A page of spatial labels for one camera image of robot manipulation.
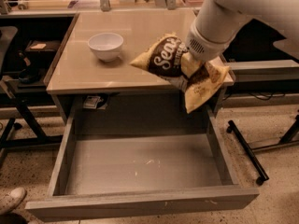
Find black table leg frame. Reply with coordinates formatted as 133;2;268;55
0;77;64;168

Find small white card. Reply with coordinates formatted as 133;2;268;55
83;96;102;109

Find white shoe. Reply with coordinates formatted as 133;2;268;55
0;187;27;216

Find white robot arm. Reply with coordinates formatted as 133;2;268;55
182;0;299;76

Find dark box on shelf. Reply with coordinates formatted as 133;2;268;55
25;40;61;52

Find black rolling stand base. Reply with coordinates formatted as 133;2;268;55
226;114;299;186

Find brown sea salt chip bag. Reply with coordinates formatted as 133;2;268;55
130;34;230;113

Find grey cabinet with counter top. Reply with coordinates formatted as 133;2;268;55
43;9;236;123

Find white ceramic bowl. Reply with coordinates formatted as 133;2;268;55
88;33;124;62

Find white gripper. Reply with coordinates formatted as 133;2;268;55
181;22;232;77

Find open grey top drawer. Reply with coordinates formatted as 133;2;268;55
26;93;259;221

